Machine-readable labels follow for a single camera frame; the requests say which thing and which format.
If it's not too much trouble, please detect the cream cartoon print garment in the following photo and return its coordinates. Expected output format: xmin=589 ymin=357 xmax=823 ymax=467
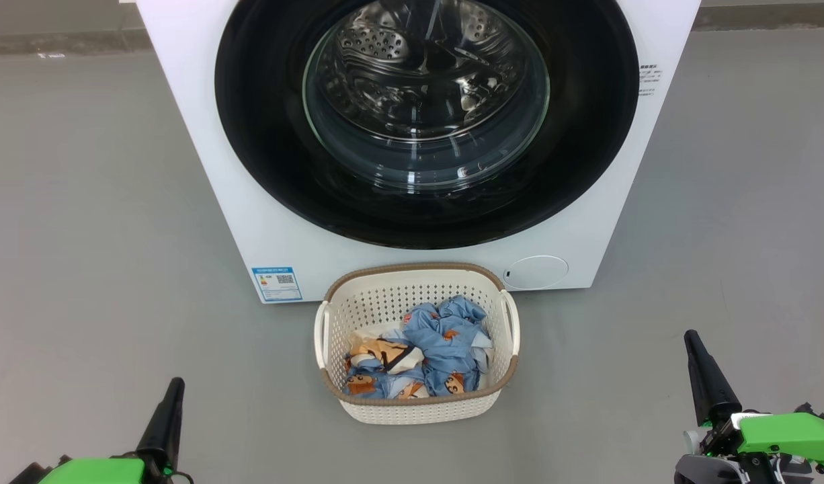
xmin=348 ymin=328 xmax=425 ymax=375

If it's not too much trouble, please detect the washing machine door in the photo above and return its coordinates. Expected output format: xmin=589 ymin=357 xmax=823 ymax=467
xmin=214 ymin=0 xmax=641 ymax=250

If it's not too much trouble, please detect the round white filter cover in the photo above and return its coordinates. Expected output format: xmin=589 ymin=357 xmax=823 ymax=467
xmin=503 ymin=255 xmax=569 ymax=291

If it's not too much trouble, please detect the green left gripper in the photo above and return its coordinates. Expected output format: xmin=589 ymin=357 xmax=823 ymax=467
xmin=38 ymin=377 xmax=192 ymax=484

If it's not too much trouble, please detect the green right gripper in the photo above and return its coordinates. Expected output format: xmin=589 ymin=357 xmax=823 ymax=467
xmin=674 ymin=329 xmax=824 ymax=484

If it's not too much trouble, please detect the blue energy label sticker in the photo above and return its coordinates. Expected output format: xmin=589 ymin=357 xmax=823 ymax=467
xmin=252 ymin=266 xmax=303 ymax=303

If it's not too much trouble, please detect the cream perforated laundry basket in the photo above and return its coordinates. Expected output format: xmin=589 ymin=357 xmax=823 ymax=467
xmin=313 ymin=262 xmax=521 ymax=426

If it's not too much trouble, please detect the white front-load washing machine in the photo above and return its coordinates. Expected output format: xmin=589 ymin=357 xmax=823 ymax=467
xmin=136 ymin=0 xmax=702 ymax=304

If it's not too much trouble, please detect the blue cartoon print garment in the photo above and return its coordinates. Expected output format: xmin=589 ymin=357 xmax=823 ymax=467
xmin=345 ymin=295 xmax=495 ymax=399

